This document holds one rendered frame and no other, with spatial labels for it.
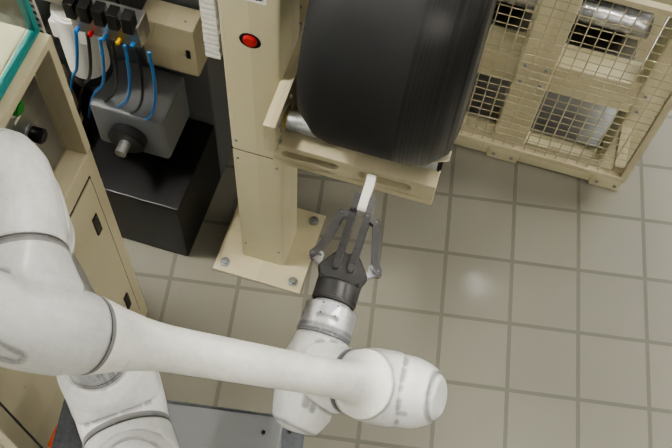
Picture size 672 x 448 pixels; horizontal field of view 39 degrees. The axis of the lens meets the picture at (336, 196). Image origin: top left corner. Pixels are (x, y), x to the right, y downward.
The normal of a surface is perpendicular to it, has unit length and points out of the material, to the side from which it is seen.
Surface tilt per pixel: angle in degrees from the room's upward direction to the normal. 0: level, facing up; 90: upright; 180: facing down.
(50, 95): 90
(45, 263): 44
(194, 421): 5
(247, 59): 90
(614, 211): 0
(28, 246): 29
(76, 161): 0
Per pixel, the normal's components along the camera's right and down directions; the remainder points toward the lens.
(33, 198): 0.62, -0.58
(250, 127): -0.29, 0.84
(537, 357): 0.04, -0.48
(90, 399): -0.08, 0.30
